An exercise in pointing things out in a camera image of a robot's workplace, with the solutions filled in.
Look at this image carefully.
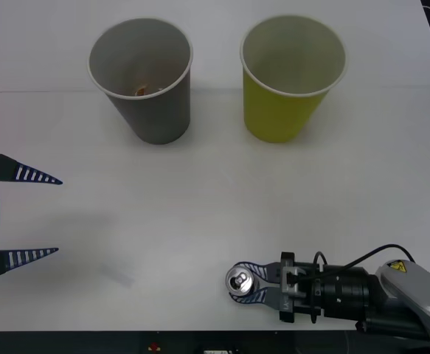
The black robot torso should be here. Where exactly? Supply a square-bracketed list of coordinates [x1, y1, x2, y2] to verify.
[0, 330, 430, 354]

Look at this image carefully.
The grey plastic waste bin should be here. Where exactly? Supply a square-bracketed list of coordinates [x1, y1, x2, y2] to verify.
[87, 18, 195, 146]

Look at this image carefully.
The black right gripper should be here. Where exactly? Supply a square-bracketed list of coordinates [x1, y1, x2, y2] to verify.
[229, 251, 325, 325]

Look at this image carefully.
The yellow-green plastic waste bin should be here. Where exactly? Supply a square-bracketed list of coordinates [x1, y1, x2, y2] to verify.
[239, 14, 347, 144]

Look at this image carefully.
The silver drink can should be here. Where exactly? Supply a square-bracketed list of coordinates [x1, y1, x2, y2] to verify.
[224, 265, 257, 297]

